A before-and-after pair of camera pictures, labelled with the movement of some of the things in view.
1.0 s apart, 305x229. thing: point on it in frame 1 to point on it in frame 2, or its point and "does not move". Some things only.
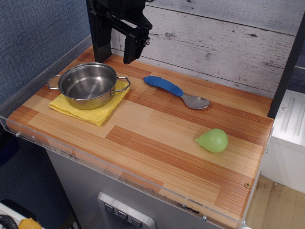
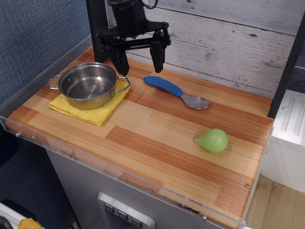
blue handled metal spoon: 195,102 does not move
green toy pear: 214,140 does not move
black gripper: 126,15 to 134,31
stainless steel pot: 88,86 does not move
